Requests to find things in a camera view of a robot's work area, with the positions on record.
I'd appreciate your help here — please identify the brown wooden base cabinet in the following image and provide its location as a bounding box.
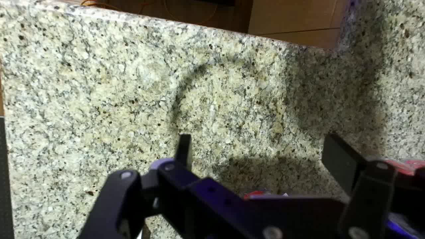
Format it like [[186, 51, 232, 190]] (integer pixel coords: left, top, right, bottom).
[[82, 0, 356, 51]]

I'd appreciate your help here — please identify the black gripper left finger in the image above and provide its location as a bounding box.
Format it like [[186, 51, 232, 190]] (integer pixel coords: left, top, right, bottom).
[[79, 133, 267, 239]]

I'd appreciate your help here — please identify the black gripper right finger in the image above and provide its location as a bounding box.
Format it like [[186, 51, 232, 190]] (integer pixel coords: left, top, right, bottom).
[[322, 132, 425, 239]]

